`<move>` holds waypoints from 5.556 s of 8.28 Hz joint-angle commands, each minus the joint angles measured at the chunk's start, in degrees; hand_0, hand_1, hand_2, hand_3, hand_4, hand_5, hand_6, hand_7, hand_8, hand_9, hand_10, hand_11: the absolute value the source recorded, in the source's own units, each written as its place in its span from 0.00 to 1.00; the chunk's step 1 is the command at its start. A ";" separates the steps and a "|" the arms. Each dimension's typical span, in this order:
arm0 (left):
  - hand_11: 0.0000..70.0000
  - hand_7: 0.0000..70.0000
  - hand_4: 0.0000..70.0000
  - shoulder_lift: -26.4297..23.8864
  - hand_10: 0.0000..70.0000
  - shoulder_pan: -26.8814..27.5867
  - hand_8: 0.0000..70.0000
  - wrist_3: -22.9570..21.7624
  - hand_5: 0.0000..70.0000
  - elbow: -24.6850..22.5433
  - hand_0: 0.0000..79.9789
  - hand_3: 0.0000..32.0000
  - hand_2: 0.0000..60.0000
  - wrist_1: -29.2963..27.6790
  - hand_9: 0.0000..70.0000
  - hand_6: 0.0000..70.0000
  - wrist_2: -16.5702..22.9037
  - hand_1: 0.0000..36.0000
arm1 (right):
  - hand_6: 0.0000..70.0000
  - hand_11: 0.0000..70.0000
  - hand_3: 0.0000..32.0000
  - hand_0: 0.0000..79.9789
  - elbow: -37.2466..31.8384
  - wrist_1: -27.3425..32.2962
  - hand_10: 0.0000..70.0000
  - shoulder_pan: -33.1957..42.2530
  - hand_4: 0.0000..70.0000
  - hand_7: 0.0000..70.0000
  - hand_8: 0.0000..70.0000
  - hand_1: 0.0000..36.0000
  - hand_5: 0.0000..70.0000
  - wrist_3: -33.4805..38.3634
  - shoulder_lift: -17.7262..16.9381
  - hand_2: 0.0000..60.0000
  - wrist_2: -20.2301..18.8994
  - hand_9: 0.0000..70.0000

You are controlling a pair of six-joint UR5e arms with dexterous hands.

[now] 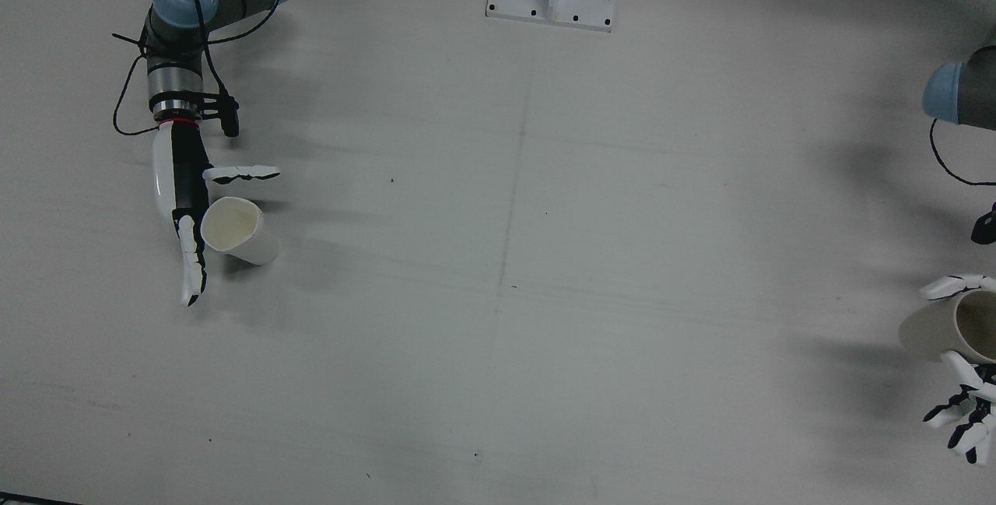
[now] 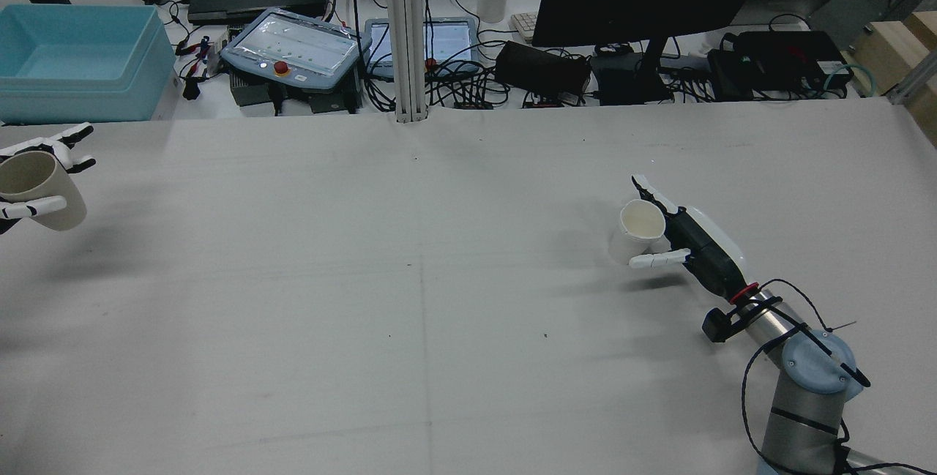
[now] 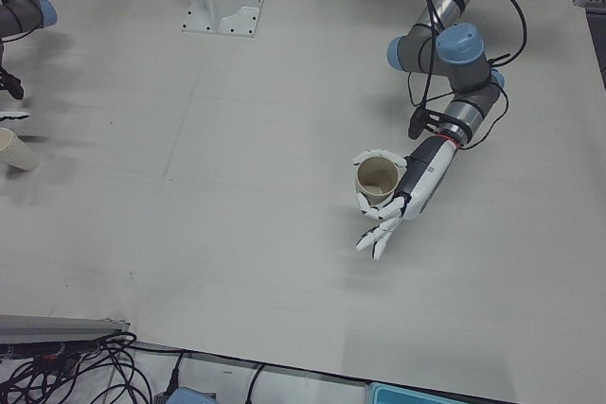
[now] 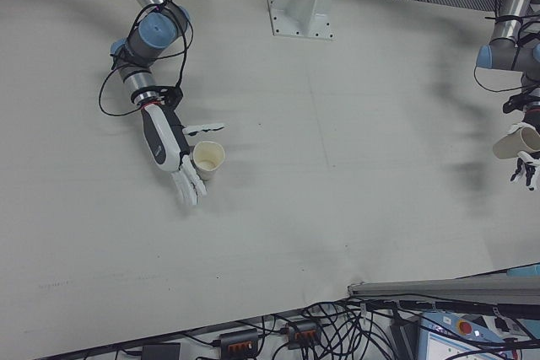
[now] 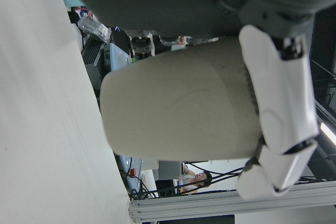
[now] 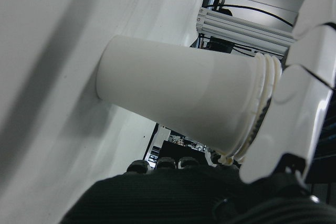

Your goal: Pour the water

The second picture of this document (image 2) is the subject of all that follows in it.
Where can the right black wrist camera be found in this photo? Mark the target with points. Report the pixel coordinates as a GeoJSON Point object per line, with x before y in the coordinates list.
{"type": "Point", "coordinates": [721, 325]}

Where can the black orange usb hub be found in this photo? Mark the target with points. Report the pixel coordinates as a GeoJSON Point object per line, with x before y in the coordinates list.
{"type": "Point", "coordinates": [543, 102]}
{"type": "Point", "coordinates": [472, 104]}

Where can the wooden box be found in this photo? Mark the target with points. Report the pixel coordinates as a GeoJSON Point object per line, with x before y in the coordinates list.
{"type": "Point", "coordinates": [897, 43]}

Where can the paper cup brown inside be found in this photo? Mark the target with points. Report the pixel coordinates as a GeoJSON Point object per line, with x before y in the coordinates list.
{"type": "Point", "coordinates": [44, 189]}

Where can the black electronics device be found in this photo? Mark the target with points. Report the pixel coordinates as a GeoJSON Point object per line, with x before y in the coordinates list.
{"type": "Point", "coordinates": [783, 58]}

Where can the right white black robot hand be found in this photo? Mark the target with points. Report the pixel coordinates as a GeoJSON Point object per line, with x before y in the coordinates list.
{"type": "Point", "coordinates": [710, 255]}

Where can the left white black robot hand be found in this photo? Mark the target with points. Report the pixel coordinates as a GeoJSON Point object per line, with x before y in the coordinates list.
{"type": "Point", "coordinates": [44, 146]}

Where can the grey teach pendant red button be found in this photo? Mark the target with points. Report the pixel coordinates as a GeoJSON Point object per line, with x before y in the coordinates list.
{"type": "Point", "coordinates": [293, 47]}

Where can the grey teach pendant lit screen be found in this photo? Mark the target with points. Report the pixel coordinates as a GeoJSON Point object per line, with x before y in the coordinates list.
{"type": "Point", "coordinates": [450, 43]}

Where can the black rectangular box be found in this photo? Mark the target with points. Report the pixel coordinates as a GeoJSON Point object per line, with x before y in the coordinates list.
{"type": "Point", "coordinates": [629, 83]}

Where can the aluminium frame profile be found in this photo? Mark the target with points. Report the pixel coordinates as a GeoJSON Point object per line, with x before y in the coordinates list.
{"type": "Point", "coordinates": [911, 83]}

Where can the aluminium camera post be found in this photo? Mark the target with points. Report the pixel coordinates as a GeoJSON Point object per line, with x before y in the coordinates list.
{"type": "Point", "coordinates": [404, 36]}

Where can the paper cup cream inside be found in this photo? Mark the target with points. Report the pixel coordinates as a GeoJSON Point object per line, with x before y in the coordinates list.
{"type": "Point", "coordinates": [640, 226]}

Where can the black power adapter brick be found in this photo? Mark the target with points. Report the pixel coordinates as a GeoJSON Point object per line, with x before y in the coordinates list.
{"type": "Point", "coordinates": [542, 69]}

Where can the red black clip leads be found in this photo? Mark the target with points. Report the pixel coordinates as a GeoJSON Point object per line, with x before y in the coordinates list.
{"type": "Point", "coordinates": [192, 58]}

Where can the white keyboard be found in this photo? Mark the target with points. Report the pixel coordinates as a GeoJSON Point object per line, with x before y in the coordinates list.
{"type": "Point", "coordinates": [523, 25]}

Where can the teal plastic bin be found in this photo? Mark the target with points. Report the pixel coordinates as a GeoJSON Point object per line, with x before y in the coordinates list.
{"type": "Point", "coordinates": [73, 58]}

